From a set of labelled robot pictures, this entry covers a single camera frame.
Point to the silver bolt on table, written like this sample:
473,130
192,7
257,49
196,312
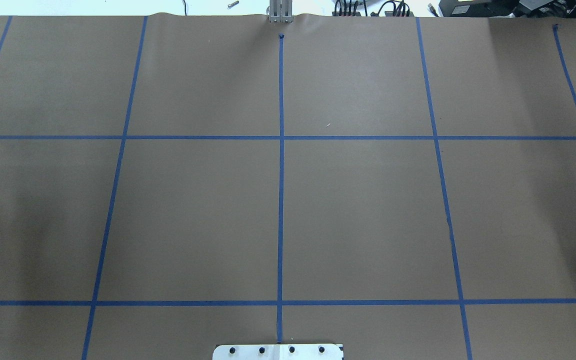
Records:
233,4

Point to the black monitor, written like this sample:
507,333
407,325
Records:
504,8

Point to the brown paper table cover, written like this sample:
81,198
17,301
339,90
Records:
383,188

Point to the aluminium frame post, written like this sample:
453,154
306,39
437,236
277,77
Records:
280,11

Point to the white camera post base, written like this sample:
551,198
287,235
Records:
278,351

